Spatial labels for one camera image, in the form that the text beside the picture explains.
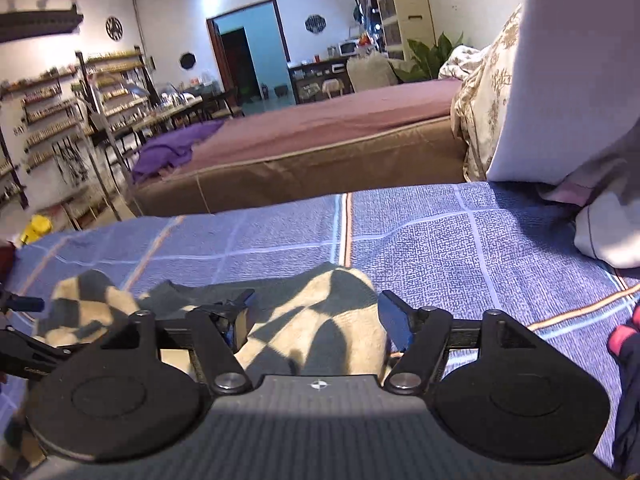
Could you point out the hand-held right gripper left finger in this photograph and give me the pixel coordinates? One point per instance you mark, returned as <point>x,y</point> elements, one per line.
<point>236,329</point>

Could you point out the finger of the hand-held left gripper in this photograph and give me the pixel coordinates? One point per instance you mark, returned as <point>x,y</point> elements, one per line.
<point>30,357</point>
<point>25,304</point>

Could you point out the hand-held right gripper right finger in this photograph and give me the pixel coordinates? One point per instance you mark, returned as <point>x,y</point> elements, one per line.
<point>395,321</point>

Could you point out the checkered blue and cream sweater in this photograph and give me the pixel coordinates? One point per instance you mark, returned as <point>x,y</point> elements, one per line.
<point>310,305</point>

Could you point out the dark red cloth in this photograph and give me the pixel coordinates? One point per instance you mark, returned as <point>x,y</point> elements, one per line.
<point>6,259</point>

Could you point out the yellow container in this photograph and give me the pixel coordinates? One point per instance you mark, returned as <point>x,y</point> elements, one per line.
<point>36,230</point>

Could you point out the blue plaid bed sheet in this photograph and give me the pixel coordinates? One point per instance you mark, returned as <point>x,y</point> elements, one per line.
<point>450,240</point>

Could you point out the metal ladder rack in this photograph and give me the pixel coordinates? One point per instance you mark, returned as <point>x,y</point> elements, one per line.
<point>100,135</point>

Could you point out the purple cloth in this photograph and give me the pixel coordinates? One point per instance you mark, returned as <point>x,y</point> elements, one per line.
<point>170,147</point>

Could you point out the brown bed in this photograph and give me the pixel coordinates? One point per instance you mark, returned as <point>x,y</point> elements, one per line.
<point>325,130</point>

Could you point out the cluttered work table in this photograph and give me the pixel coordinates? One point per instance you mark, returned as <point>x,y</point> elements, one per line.
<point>180,110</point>

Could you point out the pale pink pillow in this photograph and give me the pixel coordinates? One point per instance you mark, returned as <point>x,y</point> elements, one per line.
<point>610,225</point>

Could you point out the white stool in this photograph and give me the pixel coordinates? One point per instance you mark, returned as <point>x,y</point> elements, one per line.
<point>333,88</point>

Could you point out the floral cream quilt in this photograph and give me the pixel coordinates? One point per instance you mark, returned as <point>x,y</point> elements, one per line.
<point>485,95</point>

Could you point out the pink and navy garment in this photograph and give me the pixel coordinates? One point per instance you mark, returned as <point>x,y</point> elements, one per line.
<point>631,385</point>

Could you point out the cream cushioned chair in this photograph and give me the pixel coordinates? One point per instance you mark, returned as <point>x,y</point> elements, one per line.
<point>371,73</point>

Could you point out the dark counter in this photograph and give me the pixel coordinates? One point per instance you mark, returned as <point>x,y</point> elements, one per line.
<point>312,77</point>

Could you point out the green potted plant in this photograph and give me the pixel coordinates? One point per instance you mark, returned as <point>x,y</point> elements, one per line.
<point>432,57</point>

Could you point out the crumpled white quilt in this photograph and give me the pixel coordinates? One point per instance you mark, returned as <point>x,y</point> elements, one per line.
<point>462,60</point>

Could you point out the white microwave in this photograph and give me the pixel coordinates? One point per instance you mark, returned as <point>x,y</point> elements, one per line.
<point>348,49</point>

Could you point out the white pillow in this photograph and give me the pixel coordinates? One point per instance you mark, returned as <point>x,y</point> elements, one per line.
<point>565,75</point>

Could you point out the cream drawer cabinet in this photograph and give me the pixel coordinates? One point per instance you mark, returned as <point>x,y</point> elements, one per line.
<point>407,20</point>

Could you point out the wall shelves of small bottles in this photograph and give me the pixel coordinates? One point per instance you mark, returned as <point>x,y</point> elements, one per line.
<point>47,120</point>

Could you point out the octagonal black wall ornament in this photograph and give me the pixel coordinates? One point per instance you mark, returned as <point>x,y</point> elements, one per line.
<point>188,60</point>

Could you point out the doorway with brown frame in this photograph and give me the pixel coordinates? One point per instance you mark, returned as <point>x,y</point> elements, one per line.
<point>250,55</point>

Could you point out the dark boat-shaped wall decor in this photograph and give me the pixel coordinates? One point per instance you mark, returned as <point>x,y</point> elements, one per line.
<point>35,24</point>

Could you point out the round black wall ornament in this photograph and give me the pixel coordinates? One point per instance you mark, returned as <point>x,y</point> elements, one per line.
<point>114,28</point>

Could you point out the dark octagonal wall plaque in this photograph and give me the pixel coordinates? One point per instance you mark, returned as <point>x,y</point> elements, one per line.
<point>315,24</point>

